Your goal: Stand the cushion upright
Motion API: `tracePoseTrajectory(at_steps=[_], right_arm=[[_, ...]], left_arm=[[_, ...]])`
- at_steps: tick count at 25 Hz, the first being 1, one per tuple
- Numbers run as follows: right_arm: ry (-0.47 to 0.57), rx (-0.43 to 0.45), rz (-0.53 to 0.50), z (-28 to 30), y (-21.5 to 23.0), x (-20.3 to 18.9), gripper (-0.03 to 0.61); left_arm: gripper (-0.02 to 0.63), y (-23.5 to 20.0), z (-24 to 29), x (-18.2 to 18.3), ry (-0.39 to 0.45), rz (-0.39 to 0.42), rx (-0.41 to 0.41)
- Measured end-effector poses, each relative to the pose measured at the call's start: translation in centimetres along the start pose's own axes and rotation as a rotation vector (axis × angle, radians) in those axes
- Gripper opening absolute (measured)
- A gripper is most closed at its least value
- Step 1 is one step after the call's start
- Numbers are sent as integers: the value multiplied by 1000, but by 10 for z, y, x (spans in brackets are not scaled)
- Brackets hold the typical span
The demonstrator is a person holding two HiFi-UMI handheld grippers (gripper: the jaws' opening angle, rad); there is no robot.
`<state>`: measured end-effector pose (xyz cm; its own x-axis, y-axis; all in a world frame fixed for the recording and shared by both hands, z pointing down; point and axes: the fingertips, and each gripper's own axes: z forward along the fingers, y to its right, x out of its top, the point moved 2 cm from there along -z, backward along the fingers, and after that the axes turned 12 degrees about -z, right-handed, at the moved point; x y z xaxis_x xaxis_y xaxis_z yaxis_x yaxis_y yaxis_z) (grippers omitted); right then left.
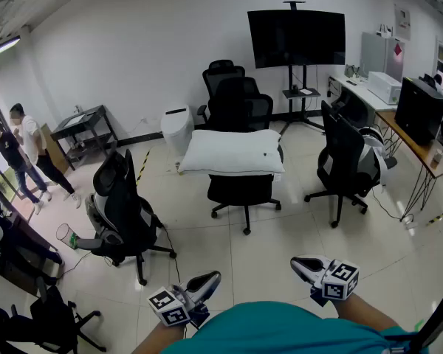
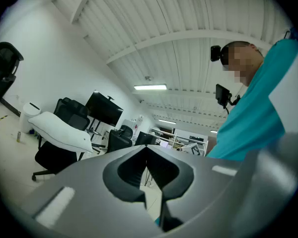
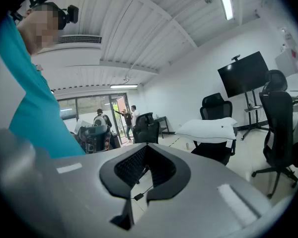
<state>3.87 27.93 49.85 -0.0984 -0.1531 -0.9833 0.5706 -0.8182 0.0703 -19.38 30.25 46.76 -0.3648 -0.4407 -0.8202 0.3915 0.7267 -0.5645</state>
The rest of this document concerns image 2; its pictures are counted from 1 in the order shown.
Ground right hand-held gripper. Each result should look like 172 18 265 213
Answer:
181 142 206 156

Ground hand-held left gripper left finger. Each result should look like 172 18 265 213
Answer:
21 144 164 238

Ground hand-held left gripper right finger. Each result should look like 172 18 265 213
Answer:
146 144 243 238

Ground white pillow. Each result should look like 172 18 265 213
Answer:
27 111 94 154

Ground black television stand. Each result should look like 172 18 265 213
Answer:
85 118 107 154

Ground white shelving unit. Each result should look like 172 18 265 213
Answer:
172 128 209 156

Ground light grey cabinet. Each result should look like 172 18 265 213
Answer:
121 118 141 140

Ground large black television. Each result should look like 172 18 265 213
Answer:
85 90 124 127

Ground person's head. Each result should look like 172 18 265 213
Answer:
221 40 264 87

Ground white bin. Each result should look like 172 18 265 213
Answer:
19 102 42 134

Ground black head camera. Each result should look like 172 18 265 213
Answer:
210 45 223 62

